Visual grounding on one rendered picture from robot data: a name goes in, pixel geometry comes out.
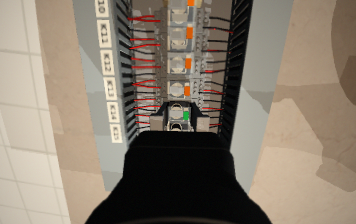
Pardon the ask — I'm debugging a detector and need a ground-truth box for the grey relay panel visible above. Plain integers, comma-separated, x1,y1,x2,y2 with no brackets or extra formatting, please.
72,0,294,195

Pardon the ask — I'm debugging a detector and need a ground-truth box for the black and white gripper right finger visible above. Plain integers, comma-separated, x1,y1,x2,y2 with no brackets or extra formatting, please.
189,102,210,132

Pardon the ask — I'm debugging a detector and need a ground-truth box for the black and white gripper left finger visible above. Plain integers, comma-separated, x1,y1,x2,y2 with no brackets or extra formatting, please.
149,102,169,131

